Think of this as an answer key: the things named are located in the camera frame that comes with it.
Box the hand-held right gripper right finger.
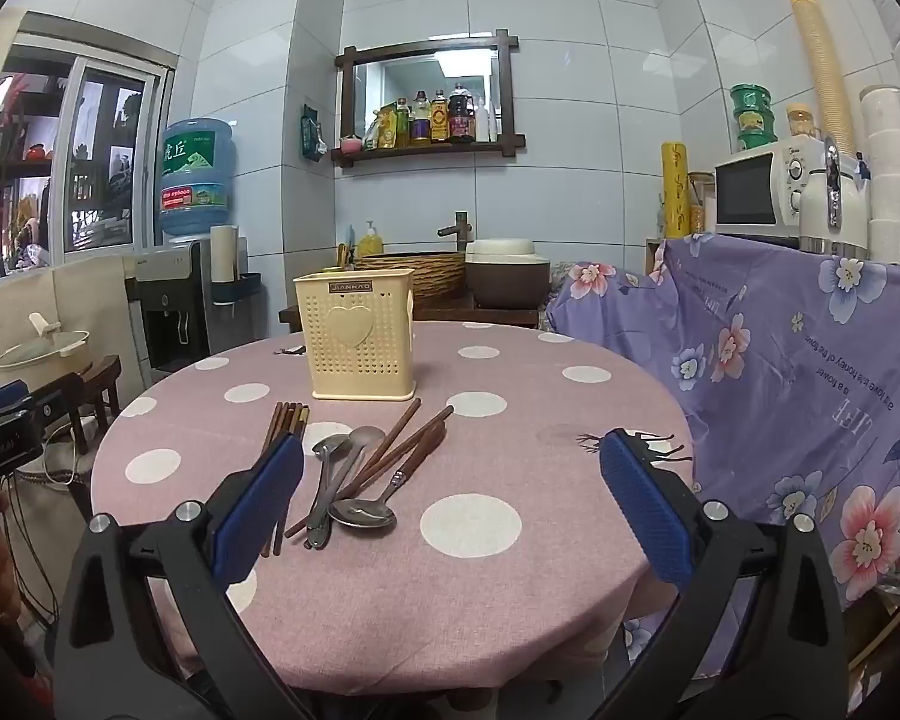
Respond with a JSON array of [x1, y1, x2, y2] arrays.
[[598, 429, 848, 720]]

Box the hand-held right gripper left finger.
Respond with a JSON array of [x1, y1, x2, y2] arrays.
[[54, 431, 306, 720]]

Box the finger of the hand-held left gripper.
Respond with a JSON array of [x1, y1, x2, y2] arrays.
[[0, 379, 68, 436]]

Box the brown wooden chopstick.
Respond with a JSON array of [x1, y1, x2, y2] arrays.
[[337, 397, 422, 503], [274, 403, 300, 552], [283, 405, 455, 539]]

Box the metal spoon patterned handle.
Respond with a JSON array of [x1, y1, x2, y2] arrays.
[[328, 469, 412, 530]]

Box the cream plastic utensil holder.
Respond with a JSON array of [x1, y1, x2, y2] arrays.
[[293, 268, 421, 401]]

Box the cream cooking pot with lid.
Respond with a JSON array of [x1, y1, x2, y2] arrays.
[[0, 313, 91, 391]]

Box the dark wooden chair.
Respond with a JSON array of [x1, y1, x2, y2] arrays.
[[49, 355, 125, 481]]

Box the pink polka dot tablecloth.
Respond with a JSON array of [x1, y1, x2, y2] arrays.
[[90, 319, 697, 698]]

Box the purple floral cloth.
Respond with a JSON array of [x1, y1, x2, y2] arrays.
[[544, 231, 900, 680]]

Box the grey water dispenser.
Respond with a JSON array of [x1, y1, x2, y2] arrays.
[[124, 238, 215, 376]]

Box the blue cup holder tray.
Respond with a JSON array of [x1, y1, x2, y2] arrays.
[[208, 272, 265, 306]]

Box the cream paper cup sleeve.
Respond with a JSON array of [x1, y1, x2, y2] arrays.
[[210, 223, 239, 293]]

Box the brown pot white lid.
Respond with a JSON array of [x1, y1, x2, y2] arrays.
[[465, 238, 552, 310]]

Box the dark wooden counter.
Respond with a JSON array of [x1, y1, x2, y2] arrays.
[[279, 292, 548, 331]]

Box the blue water jug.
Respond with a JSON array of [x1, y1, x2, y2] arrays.
[[157, 118, 239, 237]]

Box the wicker basket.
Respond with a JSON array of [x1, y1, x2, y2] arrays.
[[356, 253, 467, 306]]

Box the clear glass jar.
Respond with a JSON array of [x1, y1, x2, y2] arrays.
[[690, 172, 716, 235]]

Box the yellow plastic roll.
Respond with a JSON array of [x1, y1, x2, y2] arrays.
[[661, 141, 691, 241]]

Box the white microwave oven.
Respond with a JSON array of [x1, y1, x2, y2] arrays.
[[712, 139, 826, 241]]

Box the bamboo style faucet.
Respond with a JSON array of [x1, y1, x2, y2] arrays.
[[436, 211, 472, 252]]

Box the stacks of white paper cups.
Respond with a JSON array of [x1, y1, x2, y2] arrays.
[[859, 0, 900, 271]]

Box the dark soy sauce bottle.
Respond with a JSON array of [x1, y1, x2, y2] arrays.
[[448, 82, 475, 143]]

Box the wooden framed mirror shelf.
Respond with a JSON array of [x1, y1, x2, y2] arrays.
[[331, 28, 527, 162]]

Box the tall yellow paper cup stack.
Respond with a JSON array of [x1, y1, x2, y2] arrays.
[[784, 0, 860, 158]]

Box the black power cable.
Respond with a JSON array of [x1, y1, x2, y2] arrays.
[[0, 465, 61, 631]]

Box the aluminium frame window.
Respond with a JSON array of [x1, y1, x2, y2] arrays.
[[0, 11, 177, 286]]

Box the green wall packet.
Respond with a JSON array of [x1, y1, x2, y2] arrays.
[[300, 105, 325, 162]]

